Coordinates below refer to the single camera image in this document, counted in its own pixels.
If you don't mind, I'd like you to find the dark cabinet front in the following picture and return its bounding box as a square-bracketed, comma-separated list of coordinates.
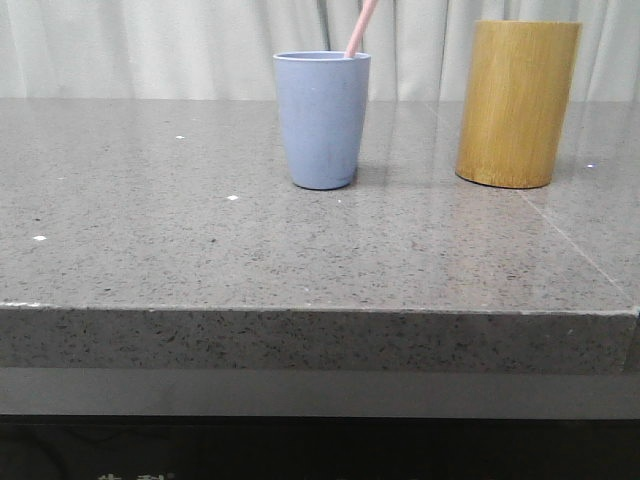
[1, 416, 639, 479]

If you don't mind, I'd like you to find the white curtain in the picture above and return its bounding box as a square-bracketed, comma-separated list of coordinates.
[1, 1, 639, 101]

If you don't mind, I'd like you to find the blue plastic cup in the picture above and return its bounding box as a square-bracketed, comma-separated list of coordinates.
[273, 51, 371, 190]

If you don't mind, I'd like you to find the bamboo cylinder holder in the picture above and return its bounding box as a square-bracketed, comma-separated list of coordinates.
[455, 20, 582, 189]

